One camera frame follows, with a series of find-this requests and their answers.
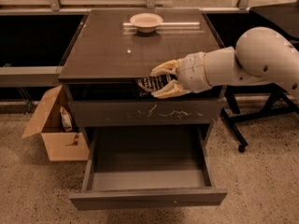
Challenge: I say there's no white ceramic bowl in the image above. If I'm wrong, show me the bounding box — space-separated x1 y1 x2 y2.
130 13 164 33

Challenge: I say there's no snack bag in box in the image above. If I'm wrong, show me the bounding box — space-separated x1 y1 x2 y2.
60 106 73 132

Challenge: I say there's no black rxbar chocolate wrapper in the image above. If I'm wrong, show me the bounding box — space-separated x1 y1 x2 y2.
135 74 177 92

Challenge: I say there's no open cardboard box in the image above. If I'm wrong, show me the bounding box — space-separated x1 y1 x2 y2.
22 86 90 161

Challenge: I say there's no black rolling stand base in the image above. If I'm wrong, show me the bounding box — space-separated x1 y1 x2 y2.
221 84 299 153

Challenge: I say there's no open grey middle drawer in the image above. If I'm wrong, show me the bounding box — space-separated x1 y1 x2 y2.
70 125 227 210

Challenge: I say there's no metal window rail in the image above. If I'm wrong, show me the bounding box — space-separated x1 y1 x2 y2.
0 64 63 88

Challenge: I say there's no scratched grey top drawer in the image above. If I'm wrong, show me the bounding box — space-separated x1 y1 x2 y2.
69 98 224 127

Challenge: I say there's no grey drawer cabinet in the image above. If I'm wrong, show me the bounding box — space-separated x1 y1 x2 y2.
59 8 224 141

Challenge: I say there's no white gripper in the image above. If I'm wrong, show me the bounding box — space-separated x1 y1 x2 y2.
150 52 211 99

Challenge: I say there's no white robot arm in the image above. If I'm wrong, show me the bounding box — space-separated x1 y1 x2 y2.
150 27 299 100

